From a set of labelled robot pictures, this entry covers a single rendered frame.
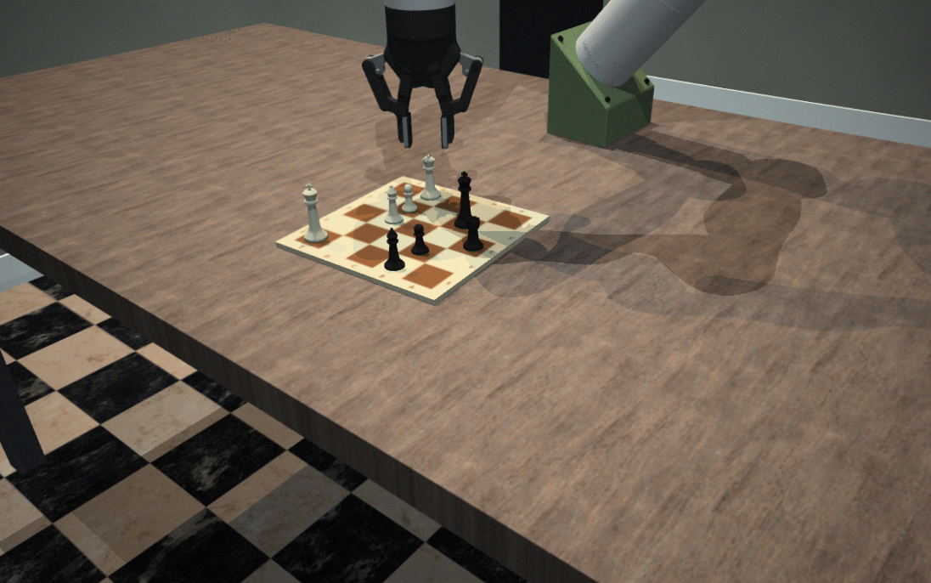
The cream and brown chessboard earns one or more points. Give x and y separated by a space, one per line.
357 239

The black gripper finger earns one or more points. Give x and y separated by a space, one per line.
374 67
471 67

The white chess king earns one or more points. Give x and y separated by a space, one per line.
315 233

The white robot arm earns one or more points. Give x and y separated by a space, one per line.
621 38

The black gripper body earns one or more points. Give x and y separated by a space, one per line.
436 26

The white bishop chess piece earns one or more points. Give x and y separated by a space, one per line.
393 217

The white pawn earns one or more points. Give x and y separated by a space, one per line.
409 205

